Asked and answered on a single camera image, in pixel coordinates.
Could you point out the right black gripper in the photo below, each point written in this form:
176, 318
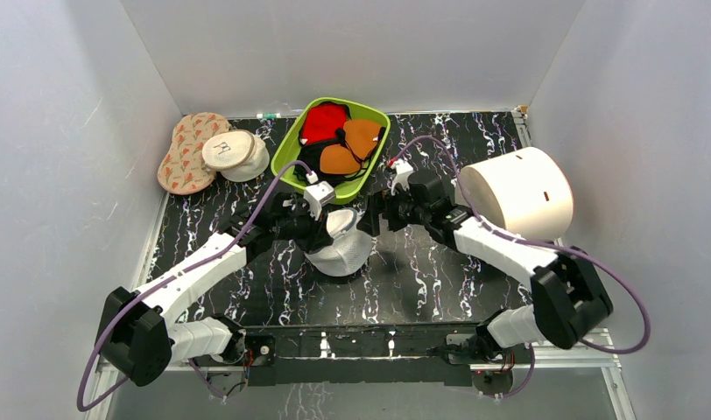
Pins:
384, 207

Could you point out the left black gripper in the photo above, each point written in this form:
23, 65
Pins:
318, 235

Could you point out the white mesh laundry bag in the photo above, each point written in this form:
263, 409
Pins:
350, 249

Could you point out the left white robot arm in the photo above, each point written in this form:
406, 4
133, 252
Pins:
140, 334

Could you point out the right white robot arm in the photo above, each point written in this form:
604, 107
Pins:
568, 298

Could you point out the orange black bra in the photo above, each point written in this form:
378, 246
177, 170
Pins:
346, 157

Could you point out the cream round laundry bag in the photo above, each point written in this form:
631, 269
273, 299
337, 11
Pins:
238, 155

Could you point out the red bra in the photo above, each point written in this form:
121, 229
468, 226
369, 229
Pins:
323, 121

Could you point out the floral beige laundry bag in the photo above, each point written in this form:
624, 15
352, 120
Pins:
183, 170

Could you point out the large white cylinder bag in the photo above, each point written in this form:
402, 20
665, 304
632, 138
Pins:
524, 192

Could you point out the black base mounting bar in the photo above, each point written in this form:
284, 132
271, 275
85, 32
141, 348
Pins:
379, 353

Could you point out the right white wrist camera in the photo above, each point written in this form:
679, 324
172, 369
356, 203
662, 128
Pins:
402, 171

